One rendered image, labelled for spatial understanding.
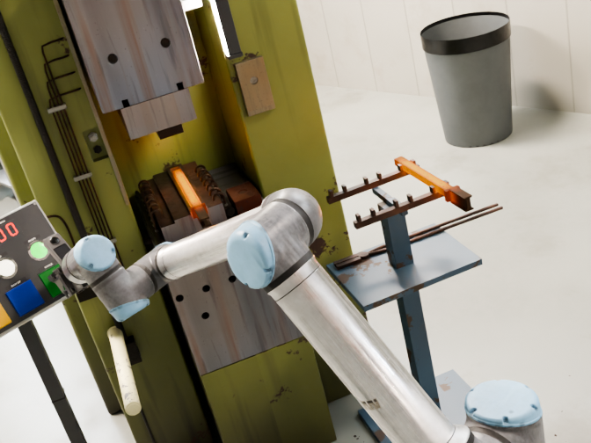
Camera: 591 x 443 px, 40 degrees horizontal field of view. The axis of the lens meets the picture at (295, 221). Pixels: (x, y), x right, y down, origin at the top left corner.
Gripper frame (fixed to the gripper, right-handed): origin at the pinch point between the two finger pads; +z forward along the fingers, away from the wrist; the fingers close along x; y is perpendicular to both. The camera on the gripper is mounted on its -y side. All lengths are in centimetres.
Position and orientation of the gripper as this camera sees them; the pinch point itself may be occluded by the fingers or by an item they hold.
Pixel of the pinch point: (56, 276)
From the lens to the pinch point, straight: 232.1
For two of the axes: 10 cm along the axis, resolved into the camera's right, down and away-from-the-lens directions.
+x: 7.1, -4.6, 5.4
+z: -4.7, 2.7, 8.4
